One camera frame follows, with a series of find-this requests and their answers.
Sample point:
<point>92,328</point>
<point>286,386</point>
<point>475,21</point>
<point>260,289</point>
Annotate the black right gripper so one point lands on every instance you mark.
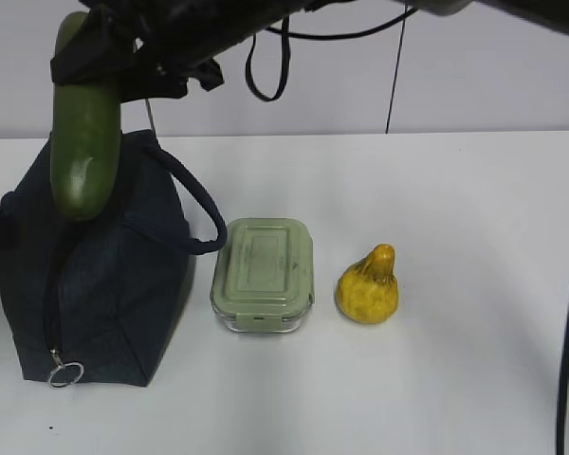
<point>127,40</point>

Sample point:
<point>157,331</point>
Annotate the green cucumber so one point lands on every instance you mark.
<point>84,146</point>

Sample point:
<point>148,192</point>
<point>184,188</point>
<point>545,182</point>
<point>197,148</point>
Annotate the dark blue zipper bag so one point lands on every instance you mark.
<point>98,301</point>

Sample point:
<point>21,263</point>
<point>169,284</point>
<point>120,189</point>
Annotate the green lidded glass container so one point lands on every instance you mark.
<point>263,280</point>

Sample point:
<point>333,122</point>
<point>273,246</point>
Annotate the yellow pear-shaped gourd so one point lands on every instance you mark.
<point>367,292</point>

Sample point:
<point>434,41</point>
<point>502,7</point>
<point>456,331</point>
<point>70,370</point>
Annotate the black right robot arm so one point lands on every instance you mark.
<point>206,28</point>

